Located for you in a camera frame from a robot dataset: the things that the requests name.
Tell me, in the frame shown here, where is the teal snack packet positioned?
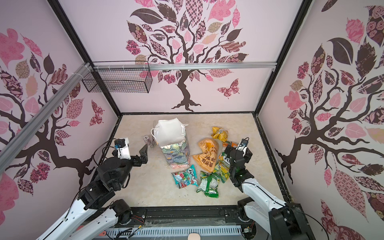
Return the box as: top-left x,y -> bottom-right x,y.
172,165 -> 198,189

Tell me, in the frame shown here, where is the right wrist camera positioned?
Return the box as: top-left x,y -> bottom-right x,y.
239,146 -> 253,163

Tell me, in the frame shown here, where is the left aluminium rail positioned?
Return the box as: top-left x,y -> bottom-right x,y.
1,63 -> 92,173

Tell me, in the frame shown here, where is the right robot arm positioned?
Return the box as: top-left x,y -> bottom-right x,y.
224,146 -> 315,240

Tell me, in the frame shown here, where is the black wire basket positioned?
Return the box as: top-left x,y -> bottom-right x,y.
82,60 -> 153,94

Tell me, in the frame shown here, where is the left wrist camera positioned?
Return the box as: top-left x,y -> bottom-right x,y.
113,138 -> 131,160

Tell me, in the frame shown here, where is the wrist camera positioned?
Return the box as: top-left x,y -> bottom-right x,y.
113,138 -> 131,160
239,146 -> 253,163

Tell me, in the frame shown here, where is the orange snack bag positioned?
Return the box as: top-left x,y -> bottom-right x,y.
193,138 -> 219,173

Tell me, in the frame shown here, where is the colourful paper bag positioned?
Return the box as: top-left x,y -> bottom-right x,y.
151,118 -> 190,169

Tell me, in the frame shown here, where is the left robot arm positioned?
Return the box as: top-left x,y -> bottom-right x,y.
39,145 -> 148,240

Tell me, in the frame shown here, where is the white slotted cable duct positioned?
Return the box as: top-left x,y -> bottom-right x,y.
95,226 -> 244,240

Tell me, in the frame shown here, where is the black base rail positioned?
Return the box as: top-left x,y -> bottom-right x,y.
59,204 -> 316,240

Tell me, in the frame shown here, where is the yellow snack packet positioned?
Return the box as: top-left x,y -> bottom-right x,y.
211,127 -> 228,143

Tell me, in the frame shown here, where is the small glass jar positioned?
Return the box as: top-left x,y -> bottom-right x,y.
143,135 -> 152,146

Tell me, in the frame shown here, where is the green snack bag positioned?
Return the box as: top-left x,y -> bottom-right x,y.
196,172 -> 221,198
213,152 -> 230,183

